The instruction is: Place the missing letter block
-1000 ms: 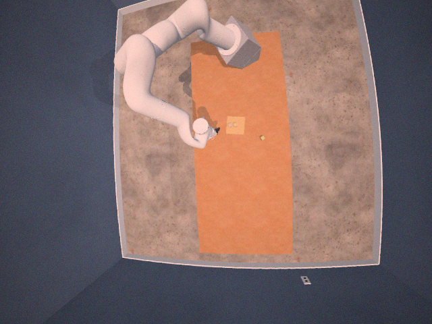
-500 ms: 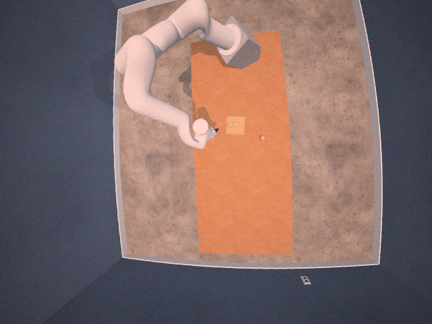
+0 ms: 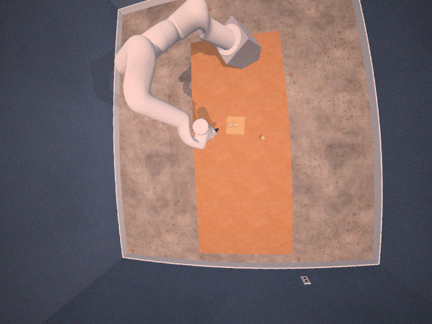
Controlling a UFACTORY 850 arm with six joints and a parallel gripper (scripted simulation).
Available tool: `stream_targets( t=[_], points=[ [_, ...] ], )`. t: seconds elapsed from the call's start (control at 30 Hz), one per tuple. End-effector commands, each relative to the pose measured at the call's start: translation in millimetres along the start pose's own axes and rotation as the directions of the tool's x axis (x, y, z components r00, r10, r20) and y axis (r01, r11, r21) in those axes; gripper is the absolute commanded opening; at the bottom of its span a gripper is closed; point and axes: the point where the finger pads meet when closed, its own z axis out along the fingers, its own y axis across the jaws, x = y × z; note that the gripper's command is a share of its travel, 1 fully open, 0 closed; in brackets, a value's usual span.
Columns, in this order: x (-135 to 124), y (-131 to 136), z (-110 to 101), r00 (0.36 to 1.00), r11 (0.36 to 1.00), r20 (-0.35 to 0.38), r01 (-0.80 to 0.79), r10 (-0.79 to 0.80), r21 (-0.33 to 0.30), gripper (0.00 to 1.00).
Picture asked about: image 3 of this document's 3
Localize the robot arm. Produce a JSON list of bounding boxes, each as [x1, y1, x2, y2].
[[114, 0, 241, 149]]

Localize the light orange flat mat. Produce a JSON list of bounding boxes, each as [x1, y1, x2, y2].
[[226, 116, 245, 135]]

